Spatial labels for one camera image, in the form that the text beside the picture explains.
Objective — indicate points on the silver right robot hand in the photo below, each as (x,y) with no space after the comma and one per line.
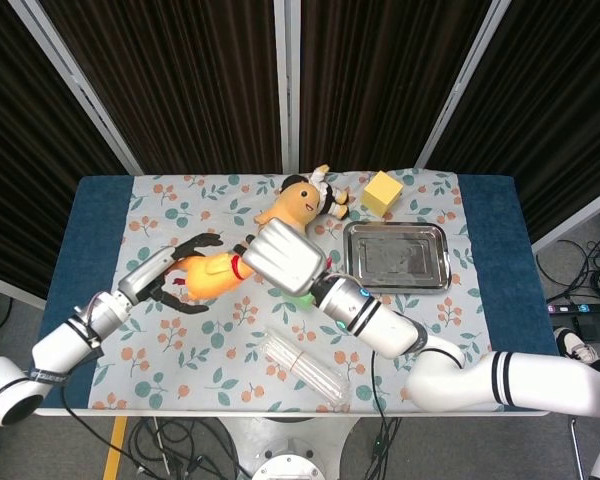
(285,260)

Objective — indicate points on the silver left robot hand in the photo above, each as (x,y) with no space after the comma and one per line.
(145,275)

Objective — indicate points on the orange rubber chicken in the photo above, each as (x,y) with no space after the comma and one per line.
(210,275)

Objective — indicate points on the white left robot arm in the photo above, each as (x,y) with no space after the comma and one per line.
(60,345)

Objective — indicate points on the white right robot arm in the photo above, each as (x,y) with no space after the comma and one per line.
(390,332)

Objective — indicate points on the rectangular metal tray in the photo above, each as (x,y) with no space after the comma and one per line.
(395,255)

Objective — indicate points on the green foam cube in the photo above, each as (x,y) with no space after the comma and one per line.
(302,300)

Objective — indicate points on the blue table cover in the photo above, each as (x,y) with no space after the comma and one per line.
(90,225)

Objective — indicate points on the orange plush doll toy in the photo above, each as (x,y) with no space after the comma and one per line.
(332,196)

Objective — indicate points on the floral tablecloth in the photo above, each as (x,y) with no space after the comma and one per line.
(190,360)

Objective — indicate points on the yellow foam cube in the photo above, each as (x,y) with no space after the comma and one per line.
(382,192)

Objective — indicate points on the bundle of clear wrapped straws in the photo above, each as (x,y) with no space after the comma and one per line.
(325,382)

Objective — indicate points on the dark partition screen panel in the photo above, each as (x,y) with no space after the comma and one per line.
(555,100)
(30,175)
(380,75)
(180,75)

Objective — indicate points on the yellow floor tape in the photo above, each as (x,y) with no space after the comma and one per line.
(115,450)

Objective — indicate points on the white black sneaker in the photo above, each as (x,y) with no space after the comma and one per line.
(575,345)

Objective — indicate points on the black power strip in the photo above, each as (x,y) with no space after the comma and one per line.
(585,308)

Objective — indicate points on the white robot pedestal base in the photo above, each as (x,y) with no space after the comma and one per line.
(290,440)

